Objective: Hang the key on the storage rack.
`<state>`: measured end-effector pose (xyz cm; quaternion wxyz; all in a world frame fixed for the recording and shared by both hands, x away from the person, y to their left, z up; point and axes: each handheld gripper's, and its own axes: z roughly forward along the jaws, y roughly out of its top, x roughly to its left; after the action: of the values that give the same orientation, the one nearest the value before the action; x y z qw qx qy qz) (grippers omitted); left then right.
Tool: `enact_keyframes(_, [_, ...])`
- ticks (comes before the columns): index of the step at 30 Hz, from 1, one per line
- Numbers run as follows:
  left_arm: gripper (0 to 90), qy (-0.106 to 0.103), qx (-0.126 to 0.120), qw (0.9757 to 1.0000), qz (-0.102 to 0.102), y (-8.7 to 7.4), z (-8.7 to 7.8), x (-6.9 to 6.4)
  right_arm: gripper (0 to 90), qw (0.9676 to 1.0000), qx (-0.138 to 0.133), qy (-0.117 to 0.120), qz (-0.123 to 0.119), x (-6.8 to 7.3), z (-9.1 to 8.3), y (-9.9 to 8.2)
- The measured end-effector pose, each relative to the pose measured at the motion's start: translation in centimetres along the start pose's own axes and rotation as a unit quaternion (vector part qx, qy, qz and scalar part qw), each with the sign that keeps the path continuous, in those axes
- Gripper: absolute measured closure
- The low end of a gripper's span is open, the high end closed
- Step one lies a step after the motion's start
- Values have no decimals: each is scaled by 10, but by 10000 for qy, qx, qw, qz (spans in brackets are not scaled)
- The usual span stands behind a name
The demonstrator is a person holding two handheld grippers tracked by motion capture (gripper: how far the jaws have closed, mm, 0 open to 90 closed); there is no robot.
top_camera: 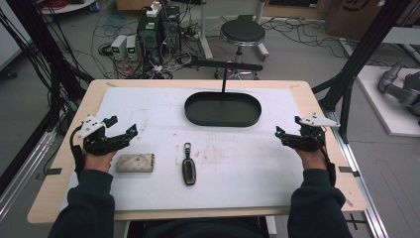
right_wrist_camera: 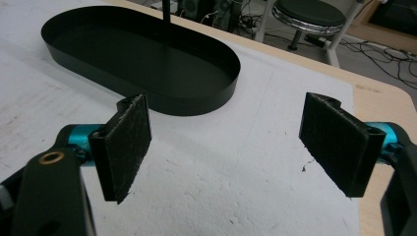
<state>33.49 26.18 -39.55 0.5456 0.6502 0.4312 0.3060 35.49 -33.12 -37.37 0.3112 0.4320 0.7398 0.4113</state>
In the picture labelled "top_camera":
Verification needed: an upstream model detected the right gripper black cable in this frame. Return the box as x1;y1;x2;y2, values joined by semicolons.
315;131;338;187

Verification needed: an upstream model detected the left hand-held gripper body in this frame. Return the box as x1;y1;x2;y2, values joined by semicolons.
77;113;131;157

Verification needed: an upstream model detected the white table mat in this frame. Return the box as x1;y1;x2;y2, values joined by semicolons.
58;86;314;213

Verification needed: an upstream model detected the white table leg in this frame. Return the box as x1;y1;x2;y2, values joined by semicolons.
197;0;215;61

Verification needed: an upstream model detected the black frame post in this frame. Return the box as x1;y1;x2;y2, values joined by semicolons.
311;0;412;144

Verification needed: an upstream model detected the beige quilted pouch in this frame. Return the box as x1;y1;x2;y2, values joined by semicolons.
115;153;156;174

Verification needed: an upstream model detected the black oval tray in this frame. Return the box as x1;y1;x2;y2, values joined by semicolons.
183;91;263;128

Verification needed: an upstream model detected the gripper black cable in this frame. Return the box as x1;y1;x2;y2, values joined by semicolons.
69;125;86;181
315;131;338;187

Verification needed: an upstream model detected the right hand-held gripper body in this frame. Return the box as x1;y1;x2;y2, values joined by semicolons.
286;112;342;154

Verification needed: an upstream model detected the person's left hand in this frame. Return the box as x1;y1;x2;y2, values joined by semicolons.
83;149;119;174

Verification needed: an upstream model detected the black car key case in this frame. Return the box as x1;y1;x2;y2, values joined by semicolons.
181;142;197;186

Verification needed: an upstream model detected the white power strip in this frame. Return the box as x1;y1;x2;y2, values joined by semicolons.
146;1;162;19

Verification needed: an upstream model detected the brown cardboard box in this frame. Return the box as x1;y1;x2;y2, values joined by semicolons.
324;0;412;42

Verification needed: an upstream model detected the person's right hand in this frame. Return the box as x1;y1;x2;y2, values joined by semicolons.
294;148;329;172

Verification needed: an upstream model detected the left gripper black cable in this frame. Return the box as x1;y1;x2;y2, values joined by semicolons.
69;125;86;181

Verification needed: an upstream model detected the black cable bundle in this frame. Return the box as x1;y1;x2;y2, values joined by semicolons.
0;0;95;135

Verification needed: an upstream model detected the grey bench power supply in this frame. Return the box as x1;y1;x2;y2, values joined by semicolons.
125;35;140;61
110;34;129;61

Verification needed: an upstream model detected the black computer tower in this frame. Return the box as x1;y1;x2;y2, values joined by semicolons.
161;5;182;55
136;13;163;64

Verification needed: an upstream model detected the white floor platform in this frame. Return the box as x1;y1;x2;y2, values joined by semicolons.
356;64;420;139

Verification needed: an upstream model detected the black T-shaped stand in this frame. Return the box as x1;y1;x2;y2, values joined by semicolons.
188;59;264;94

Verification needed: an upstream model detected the aluminium rail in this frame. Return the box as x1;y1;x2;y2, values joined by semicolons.
324;109;391;238
0;128;57;222

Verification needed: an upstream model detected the person's lap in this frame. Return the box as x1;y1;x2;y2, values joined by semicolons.
127;217;269;238

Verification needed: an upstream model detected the tangle of floor cables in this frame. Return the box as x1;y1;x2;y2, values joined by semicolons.
261;16;390;68

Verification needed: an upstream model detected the black round stool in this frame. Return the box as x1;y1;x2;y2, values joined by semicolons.
214;18;270;80

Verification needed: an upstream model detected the white side table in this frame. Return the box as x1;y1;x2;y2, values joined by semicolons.
381;25;420;64

